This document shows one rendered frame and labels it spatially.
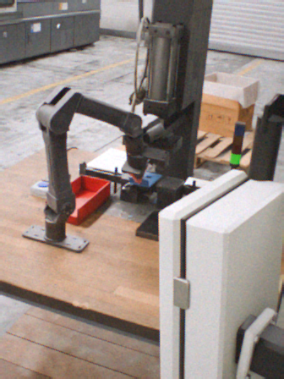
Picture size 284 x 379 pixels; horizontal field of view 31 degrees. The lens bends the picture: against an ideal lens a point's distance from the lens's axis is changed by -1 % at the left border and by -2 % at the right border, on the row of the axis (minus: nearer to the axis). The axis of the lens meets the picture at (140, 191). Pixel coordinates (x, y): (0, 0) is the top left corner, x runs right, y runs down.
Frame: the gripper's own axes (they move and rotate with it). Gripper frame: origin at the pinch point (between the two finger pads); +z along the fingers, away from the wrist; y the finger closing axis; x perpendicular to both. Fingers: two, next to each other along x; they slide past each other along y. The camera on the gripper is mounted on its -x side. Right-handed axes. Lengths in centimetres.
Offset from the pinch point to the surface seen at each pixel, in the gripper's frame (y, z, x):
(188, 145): 30.3, 9.5, -7.7
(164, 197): 2.2, 8.2, -7.9
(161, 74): 20.5, -28.7, -2.1
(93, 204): -10.5, 4.6, 12.3
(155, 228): -14.6, 3.6, -11.0
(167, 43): 25.0, -37.3, -3.2
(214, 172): 205, 207, 26
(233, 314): -78, -74, -48
